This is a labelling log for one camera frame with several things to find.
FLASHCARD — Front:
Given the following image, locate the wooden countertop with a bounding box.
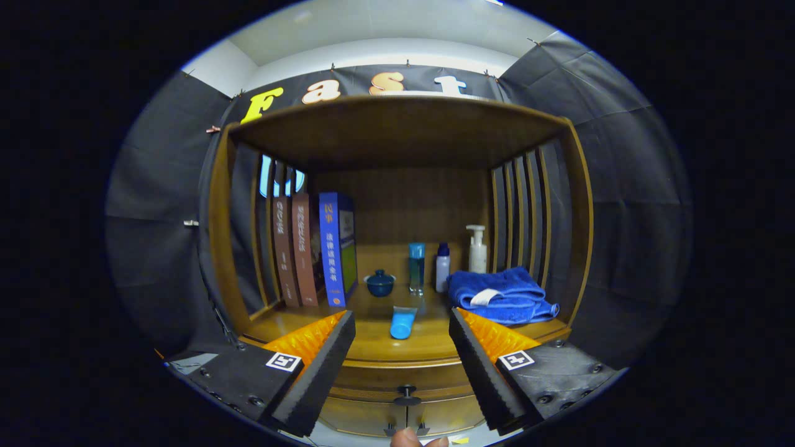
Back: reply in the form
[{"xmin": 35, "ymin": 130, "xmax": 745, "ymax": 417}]
[{"xmin": 239, "ymin": 282, "xmax": 571, "ymax": 367}]

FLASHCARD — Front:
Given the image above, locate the reddish brown book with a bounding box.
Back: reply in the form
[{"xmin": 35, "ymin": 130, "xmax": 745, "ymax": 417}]
[{"xmin": 291, "ymin": 192, "xmax": 321, "ymax": 307}]

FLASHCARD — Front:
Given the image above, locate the wooden cabinet with slatted sides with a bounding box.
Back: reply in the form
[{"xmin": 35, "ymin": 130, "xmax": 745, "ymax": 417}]
[{"xmin": 198, "ymin": 94, "xmax": 595, "ymax": 438}]

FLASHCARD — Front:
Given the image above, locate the clear blue bottle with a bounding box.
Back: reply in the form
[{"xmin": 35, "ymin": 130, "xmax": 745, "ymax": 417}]
[{"xmin": 408, "ymin": 242, "xmax": 426, "ymax": 296}]

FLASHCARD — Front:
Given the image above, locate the white bottle with blue cap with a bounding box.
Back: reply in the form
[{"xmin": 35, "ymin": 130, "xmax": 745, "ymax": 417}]
[{"xmin": 435, "ymin": 242, "xmax": 451, "ymax": 294}]

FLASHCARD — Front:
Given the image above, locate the wooden drawer with black knob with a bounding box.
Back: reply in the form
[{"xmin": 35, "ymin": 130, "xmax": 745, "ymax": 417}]
[{"xmin": 331, "ymin": 363, "xmax": 483, "ymax": 407}]

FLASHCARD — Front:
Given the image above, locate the dark brown book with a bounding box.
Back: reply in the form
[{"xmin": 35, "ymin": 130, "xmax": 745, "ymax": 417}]
[{"xmin": 271, "ymin": 196, "xmax": 302, "ymax": 308}]

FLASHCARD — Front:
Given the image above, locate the wooden cabinet door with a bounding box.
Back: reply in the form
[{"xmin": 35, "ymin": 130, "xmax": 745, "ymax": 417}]
[
  {"xmin": 407, "ymin": 400, "xmax": 487, "ymax": 435},
  {"xmin": 320, "ymin": 397, "xmax": 407, "ymax": 437}
]

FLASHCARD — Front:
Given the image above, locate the white pump bottle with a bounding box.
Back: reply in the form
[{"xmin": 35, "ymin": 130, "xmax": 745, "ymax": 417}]
[{"xmin": 466, "ymin": 225, "xmax": 488, "ymax": 274}]

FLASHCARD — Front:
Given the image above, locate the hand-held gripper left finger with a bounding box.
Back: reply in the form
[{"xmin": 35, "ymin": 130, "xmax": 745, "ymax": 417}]
[{"xmin": 186, "ymin": 310, "xmax": 357, "ymax": 438}]

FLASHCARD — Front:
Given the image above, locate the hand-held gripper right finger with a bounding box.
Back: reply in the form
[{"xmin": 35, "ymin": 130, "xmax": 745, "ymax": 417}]
[{"xmin": 448, "ymin": 307, "xmax": 619, "ymax": 435}]

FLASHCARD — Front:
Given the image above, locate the blue towel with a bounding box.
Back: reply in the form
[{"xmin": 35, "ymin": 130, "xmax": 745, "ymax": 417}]
[{"xmin": 447, "ymin": 267, "xmax": 561, "ymax": 327}]

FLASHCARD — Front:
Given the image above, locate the teal lidded tea cup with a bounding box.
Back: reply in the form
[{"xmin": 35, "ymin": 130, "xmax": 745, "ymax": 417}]
[{"xmin": 364, "ymin": 269, "xmax": 396, "ymax": 298}]

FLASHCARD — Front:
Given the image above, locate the blue book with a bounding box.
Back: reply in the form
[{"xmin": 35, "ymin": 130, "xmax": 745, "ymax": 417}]
[{"xmin": 318, "ymin": 191, "xmax": 358, "ymax": 309}]

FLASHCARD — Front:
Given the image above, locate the light blue tube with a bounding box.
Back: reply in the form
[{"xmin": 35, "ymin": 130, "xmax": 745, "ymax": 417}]
[{"xmin": 389, "ymin": 305, "xmax": 419, "ymax": 340}]

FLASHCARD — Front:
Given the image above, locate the black backdrop cloth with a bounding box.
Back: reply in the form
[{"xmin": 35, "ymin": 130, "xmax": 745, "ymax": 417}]
[{"xmin": 106, "ymin": 31, "xmax": 693, "ymax": 373}]

